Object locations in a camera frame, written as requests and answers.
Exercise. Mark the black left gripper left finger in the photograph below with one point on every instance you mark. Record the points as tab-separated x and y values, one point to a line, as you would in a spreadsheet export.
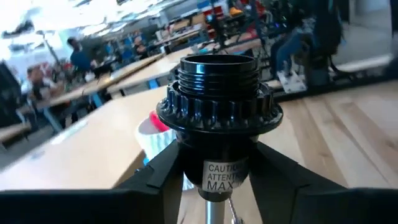
93	205

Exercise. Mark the white textured pen cup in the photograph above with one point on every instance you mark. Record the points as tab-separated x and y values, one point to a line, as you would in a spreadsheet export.
152	140

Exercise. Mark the light wooden table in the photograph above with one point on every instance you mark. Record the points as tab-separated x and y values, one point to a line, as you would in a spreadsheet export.
93	85
149	73

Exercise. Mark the round wooden lamp base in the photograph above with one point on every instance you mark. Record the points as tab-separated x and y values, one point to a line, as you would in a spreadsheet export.
217	109

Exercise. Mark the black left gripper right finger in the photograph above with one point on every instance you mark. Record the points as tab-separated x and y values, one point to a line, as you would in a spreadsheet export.
311	202

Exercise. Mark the person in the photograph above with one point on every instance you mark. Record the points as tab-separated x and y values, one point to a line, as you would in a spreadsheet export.
140	48
43	85
79	57
289	49

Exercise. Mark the pink marker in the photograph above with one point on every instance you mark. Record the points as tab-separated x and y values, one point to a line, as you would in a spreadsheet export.
158	121

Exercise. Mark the light wooden desk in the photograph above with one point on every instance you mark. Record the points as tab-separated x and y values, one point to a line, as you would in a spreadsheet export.
77	155

